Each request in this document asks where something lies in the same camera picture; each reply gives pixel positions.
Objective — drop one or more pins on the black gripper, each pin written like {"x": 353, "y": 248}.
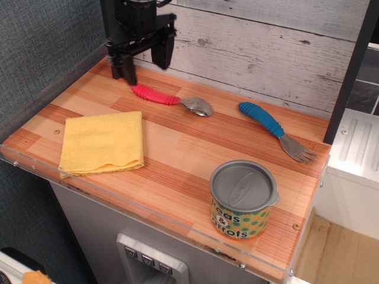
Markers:
{"x": 141, "y": 29}

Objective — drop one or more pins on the red handled metal spoon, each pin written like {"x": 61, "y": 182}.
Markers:
{"x": 196, "y": 105}

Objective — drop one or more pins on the yellow folded cloth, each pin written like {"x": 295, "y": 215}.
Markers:
{"x": 102, "y": 144}

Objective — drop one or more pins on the peas and carrots can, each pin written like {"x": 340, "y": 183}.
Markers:
{"x": 242, "y": 196}

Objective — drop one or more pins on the silver dispenser panel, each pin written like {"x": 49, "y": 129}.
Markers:
{"x": 145, "y": 264}

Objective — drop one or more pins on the grey toy fridge cabinet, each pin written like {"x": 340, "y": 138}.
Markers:
{"x": 97, "y": 226}

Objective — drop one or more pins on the white ridged side counter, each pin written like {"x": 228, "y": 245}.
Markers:
{"x": 348, "y": 190}

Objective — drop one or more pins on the orange object bottom left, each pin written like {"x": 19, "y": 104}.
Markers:
{"x": 36, "y": 277}

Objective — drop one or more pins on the blue handled metal fork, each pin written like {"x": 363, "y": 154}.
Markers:
{"x": 291, "y": 146}

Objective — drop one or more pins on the black right vertical post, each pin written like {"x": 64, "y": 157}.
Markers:
{"x": 358, "y": 54}

